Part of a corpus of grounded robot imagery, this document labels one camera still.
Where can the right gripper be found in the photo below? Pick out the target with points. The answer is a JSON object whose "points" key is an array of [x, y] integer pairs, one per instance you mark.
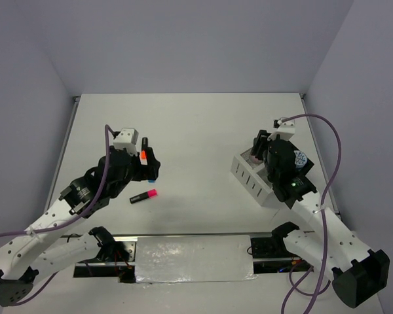
{"points": [[259, 142]]}

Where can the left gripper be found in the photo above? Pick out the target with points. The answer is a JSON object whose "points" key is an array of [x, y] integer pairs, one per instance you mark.
{"points": [[151, 171]]}

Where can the orange highlighter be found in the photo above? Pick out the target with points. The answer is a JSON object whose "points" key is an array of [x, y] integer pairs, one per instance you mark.
{"points": [[143, 153]]}

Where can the pink highlighter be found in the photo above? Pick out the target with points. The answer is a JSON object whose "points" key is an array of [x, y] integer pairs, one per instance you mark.
{"points": [[143, 196]]}

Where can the pink-capped pen tube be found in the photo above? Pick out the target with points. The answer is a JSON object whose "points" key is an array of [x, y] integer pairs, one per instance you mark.
{"points": [[256, 160]]}

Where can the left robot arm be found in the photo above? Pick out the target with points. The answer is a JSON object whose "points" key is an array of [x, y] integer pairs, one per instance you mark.
{"points": [[31, 256]]}

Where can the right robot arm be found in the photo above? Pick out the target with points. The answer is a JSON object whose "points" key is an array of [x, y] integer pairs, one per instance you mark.
{"points": [[355, 270]]}

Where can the white compartment organizer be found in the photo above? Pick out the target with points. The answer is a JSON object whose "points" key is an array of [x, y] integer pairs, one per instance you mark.
{"points": [[253, 179]]}

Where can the silver taped panel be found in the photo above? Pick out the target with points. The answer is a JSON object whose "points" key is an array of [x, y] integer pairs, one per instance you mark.
{"points": [[193, 259]]}

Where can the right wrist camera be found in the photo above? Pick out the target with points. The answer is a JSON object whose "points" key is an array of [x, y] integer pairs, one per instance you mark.
{"points": [[283, 128]]}

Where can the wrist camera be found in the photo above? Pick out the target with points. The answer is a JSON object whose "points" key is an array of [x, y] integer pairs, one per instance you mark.
{"points": [[127, 140], [283, 128]]}

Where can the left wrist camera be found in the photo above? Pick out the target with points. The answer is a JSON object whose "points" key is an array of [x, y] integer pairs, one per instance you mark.
{"points": [[127, 140]]}

